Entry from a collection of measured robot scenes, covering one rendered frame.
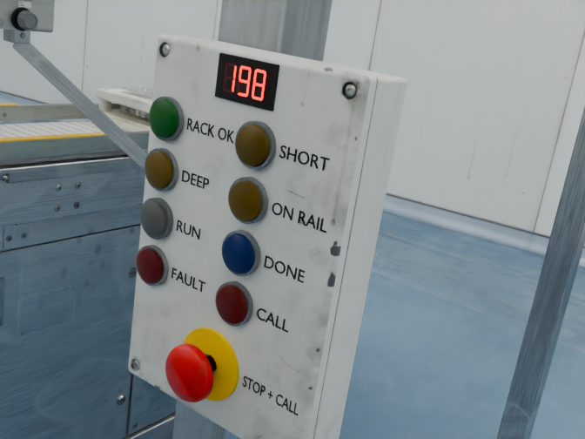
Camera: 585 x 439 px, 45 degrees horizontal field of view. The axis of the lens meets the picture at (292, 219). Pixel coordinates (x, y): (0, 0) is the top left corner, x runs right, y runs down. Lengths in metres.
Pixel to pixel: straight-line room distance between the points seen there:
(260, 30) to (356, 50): 4.00
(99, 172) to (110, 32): 4.34
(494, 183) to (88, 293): 3.16
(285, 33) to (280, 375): 0.24
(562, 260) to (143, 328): 1.17
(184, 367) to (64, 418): 1.11
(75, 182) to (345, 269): 0.92
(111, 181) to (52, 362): 0.38
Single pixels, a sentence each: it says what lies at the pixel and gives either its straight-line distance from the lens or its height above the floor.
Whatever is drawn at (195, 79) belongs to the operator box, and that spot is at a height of 1.06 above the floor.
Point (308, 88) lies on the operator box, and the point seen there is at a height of 1.07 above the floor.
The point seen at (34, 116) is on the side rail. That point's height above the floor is 0.83.
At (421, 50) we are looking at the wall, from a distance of 4.36.
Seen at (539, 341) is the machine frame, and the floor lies 0.50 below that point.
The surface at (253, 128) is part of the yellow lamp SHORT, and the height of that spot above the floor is 1.04.
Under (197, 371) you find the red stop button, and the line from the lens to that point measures 0.48.
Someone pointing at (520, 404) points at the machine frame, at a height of 0.34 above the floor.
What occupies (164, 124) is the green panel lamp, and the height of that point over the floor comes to 1.03.
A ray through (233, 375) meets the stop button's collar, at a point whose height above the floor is 0.87.
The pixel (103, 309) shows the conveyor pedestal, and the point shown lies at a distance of 1.52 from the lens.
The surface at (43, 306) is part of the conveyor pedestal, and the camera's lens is 1.42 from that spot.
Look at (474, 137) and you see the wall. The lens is 4.28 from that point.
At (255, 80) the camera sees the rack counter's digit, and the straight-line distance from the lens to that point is 0.44.
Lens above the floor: 1.11
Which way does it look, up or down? 16 degrees down
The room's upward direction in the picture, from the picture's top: 9 degrees clockwise
